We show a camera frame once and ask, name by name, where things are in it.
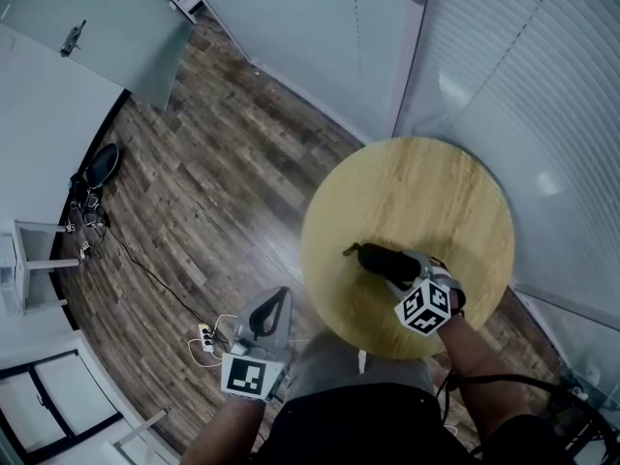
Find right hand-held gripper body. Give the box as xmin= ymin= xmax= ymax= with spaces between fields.
xmin=393 ymin=253 xmax=467 ymax=337

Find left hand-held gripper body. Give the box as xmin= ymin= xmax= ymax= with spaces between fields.
xmin=220 ymin=329 xmax=295 ymax=403

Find black pouch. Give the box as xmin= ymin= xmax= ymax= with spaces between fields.
xmin=342 ymin=241 xmax=422 ymax=291

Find person's right forearm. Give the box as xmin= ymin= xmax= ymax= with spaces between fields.
xmin=437 ymin=314 xmax=533 ymax=444

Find person's left forearm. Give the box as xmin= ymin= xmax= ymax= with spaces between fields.
xmin=179 ymin=396 xmax=266 ymax=465

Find round wooden table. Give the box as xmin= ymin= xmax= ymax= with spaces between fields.
xmin=299 ymin=136 xmax=516 ymax=360

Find person's grey shorts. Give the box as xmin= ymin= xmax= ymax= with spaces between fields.
xmin=284 ymin=328 xmax=437 ymax=407

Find person's black shirt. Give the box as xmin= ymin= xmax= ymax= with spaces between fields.
xmin=251 ymin=383 xmax=580 ymax=465

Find black round object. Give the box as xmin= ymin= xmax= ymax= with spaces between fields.
xmin=85 ymin=142 xmax=121 ymax=189

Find white side table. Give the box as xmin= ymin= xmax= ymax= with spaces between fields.
xmin=0 ymin=219 xmax=81 ymax=315

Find frosted glass door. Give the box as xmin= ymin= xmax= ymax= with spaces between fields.
xmin=0 ymin=0 xmax=196 ymax=112

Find white cable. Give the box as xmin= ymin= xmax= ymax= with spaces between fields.
xmin=187 ymin=311 xmax=241 ymax=369

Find long black floor cable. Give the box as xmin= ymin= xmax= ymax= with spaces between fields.
xmin=104 ymin=224 xmax=232 ymax=343

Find white cabinet with black frame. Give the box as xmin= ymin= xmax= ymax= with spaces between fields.
xmin=0 ymin=348 xmax=169 ymax=465

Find metal door handle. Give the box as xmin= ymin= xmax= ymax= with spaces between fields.
xmin=59 ymin=18 xmax=88 ymax=58

